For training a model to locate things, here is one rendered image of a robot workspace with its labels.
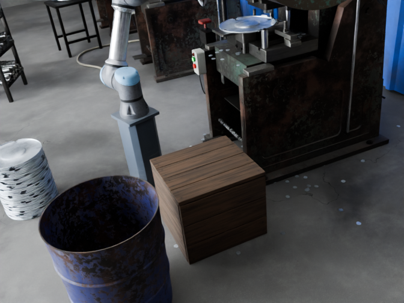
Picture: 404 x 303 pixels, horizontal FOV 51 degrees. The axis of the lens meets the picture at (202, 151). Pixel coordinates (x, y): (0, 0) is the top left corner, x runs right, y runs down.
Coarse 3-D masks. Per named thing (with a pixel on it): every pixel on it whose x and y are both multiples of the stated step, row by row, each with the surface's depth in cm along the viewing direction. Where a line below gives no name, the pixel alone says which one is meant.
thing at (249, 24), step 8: (248, 16) 230; (256, 16) 229; (264, 16) 226; (224, 24) 223; (232, 24) 221; (240, 24) 217; (248, 24) 216; (256, 24) 214; (264, 24) 215; (272, 24) 214; (232, 32) 208; (240, 32) 206; (248, 32) 206
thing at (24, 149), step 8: (8, 144) 231; (16, 144) 230; (24, 144) 229; (32, 144) 228; (40, 144) 227; (0, 152) 224; (8, 152) 222; (16, 152) 221; (24, 152) 221; (32, 152) 220; (0, 160) 217; (8, 160) 216; (16, 160) 215; (24, 160) 214; (0, 168) 209
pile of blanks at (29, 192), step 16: (32, 160) 217; (0, 176) 212; (16, 176) 212; (32, 176) 218; (48, 176) 228; (0, 192) 219; (16, 192) 217; (32, 192) 220; (48, 192) 228; (16, 208) 222; (32, 208) 224
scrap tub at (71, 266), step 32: (64, 192) 161; (96, 192) 169; (128, 192) 169; (64, 224) 163; (96, 224) 175; (128, 224) 178; (160, 224) 151; (64, 256) 135; (96, 256) 133; (128, 256) 138; (160, 256) 152; (96, 288) 141; (128, 288) 144; (160, 288) 156
